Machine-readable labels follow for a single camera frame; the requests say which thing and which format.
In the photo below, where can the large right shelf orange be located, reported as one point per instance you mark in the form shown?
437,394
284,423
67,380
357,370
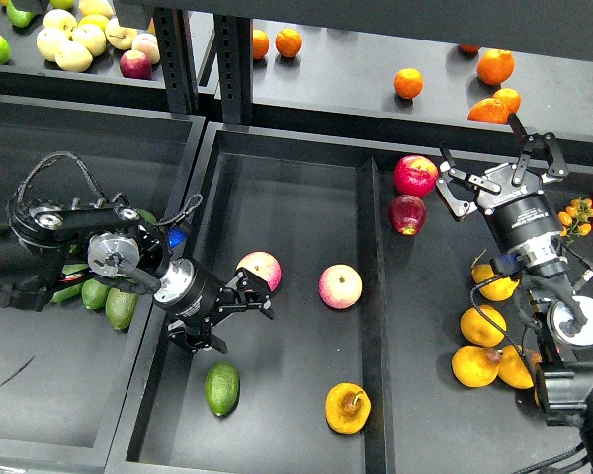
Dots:
496,66

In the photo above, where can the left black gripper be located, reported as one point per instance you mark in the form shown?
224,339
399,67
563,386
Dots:
189,294

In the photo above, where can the pale yellow pear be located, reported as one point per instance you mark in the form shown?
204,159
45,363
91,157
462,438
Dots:
73,57

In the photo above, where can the left shelf orange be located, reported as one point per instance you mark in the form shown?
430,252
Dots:
260,44

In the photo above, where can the lower left yellow pear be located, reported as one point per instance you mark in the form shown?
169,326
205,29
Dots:
475,366

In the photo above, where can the lower right yellow pear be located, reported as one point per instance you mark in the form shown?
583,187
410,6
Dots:
513,371

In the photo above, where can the yellow pear with brown spot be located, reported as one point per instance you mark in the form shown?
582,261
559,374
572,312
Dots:
347,408

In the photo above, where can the upper yellow pear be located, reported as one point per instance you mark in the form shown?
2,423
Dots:
498,290

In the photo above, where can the middle yellow pear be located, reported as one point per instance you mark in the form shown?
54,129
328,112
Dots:
485,328

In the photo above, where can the black centre tray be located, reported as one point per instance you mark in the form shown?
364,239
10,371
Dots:
313,202

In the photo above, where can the left pink apple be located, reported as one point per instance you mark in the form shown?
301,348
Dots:
264,265

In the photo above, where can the small right shelf orange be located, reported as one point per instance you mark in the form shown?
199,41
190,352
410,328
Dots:
510,97

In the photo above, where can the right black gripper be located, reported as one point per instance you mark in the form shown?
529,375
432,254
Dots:
511,199

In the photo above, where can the black shelf post left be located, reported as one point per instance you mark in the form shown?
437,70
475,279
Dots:
176,57

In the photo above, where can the dark red shelf apple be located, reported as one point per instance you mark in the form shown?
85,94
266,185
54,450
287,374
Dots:
135,64

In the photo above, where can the black tray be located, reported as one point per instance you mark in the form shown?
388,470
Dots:
313,202
65,371

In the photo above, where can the black shelf post right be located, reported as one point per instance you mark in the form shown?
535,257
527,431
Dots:
233,40

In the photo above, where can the front right shelf orange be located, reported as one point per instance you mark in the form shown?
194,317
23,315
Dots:
489,110

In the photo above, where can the orange cherry tomato bunch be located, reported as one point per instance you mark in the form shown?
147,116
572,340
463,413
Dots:
576,219

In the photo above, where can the bright red apple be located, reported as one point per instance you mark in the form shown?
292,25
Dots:
415,175

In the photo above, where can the black left tray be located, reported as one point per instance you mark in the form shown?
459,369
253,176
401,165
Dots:
65,371

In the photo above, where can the right pink apple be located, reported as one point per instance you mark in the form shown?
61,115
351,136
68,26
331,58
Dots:
340,286

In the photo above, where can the centre shelf orange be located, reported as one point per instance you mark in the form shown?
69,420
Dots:
408,83

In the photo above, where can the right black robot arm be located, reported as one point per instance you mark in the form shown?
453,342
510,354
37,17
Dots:
562,320

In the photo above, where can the black shelf post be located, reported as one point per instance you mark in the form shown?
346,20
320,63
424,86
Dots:
233,40
176,57

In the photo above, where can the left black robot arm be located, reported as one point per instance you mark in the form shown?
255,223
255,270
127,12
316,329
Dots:
46,247

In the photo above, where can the pink apple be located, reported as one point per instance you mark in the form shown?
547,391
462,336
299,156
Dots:
340,286
264,265

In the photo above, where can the green avocado by divider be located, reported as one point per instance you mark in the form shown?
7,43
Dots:
147,216

